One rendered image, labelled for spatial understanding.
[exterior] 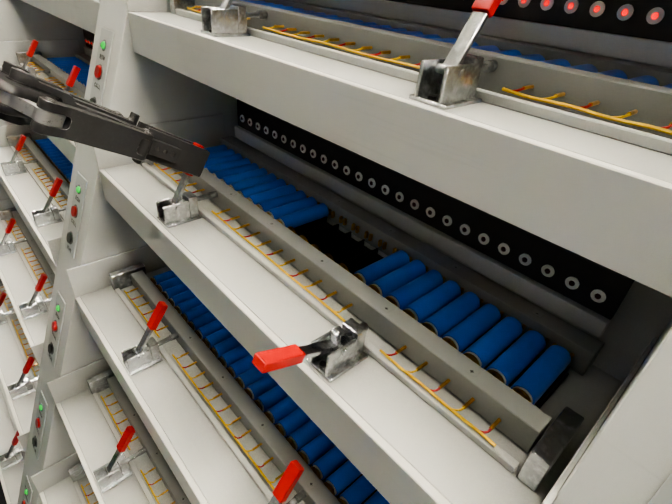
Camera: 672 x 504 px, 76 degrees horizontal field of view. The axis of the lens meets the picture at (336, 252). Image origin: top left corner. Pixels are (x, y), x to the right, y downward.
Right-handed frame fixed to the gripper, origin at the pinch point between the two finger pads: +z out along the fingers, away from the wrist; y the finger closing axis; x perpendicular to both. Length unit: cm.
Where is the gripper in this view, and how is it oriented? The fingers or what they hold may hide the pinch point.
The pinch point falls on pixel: (170, 150)
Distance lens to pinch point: 48.7
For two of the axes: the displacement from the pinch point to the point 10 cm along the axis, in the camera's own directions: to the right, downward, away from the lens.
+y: 6.7, 4.5, -5.9
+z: 5.9, 1.4, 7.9
